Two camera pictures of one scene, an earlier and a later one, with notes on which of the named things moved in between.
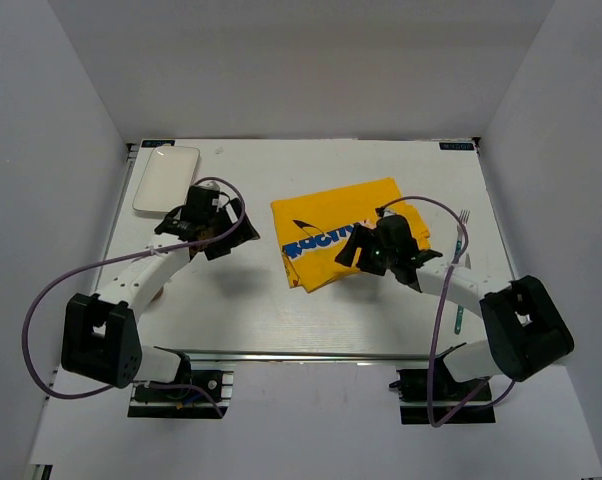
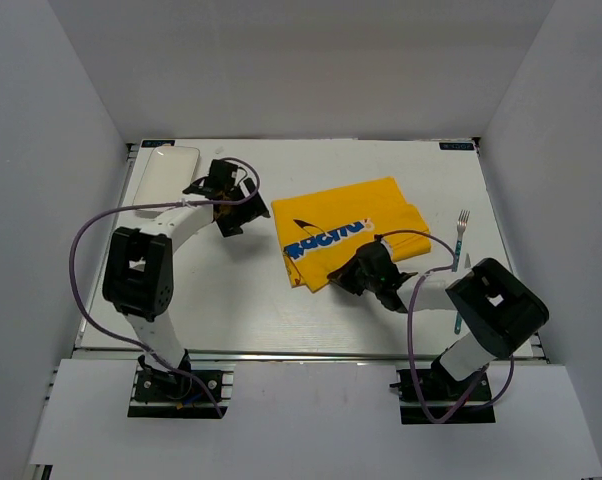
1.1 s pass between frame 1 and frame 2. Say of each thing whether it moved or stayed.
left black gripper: moved
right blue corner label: stayed
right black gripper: moved
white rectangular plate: stayed
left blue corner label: stayed
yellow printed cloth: stayed
